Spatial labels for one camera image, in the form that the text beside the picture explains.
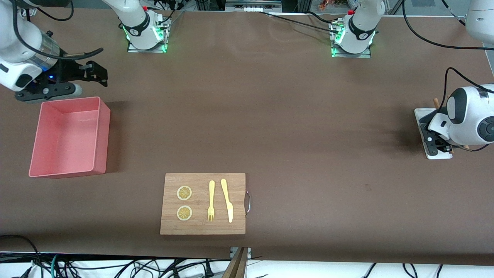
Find black looped floor cable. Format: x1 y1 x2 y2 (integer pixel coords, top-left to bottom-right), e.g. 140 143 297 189
0 234 43 278

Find wooden cutting board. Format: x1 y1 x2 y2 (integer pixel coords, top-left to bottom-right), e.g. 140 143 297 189
160 173 246 235

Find teal floor cable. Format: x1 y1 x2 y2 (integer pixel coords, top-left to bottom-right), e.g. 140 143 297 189
50 254 63 278

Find black cable across table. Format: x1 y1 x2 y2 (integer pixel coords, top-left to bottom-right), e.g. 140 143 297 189
259 11 342 34

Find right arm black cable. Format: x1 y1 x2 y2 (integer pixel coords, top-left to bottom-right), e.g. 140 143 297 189
12 0 104 60

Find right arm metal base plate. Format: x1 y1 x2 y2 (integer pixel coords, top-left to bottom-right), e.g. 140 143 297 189
127 17 171 53

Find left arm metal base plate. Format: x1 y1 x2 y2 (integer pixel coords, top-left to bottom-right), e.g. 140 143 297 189
331 21 373 58

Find grey metal rail box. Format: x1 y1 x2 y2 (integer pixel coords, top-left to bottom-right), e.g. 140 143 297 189
226 0 282 12

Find yellow plastic fork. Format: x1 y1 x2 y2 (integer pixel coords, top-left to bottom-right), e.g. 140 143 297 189
207 180 215 222

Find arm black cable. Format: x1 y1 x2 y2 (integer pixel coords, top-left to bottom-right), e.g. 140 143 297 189
401 0 494 112
12 0 104 60

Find wooden plank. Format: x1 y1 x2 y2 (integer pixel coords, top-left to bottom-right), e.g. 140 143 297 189
222 247 248 278

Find white rectangular rack tray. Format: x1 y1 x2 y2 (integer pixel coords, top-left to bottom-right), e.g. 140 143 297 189
415 108 453 159

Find pink plastic bin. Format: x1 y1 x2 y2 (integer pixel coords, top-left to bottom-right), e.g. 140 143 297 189
29 97 111 179

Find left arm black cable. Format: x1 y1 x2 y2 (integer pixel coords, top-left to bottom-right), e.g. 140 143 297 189
401 0 494 112

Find yellow plastic knife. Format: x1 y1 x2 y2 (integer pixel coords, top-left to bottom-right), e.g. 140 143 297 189
220 178 233 223

